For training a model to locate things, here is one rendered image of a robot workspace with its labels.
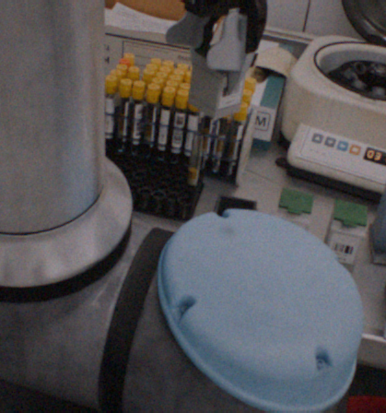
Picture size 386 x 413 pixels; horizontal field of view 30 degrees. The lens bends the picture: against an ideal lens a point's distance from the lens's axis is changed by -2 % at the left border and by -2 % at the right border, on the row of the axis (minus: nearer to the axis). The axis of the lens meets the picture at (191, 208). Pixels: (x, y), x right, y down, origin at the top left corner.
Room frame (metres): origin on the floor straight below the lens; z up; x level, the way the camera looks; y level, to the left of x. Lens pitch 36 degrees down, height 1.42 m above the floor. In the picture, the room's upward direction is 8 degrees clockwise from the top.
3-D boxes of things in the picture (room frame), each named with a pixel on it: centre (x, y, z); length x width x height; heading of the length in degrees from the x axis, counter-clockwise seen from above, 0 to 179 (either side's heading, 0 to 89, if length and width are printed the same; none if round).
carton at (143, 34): (1.08, 0.11, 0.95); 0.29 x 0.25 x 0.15; 172
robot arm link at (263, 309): (0.30, -0.04, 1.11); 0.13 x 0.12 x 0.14; 79
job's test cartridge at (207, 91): (0.73, -0.01, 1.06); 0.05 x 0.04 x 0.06; 45
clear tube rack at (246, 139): (0.87, 0.04, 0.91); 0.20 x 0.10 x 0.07; 82
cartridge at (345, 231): (0.69, -0.18, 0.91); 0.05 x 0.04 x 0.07; 172
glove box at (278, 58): (1.04, -0.07, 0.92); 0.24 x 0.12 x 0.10; 172
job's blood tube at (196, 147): (0.76, 0.00, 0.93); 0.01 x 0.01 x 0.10; 82
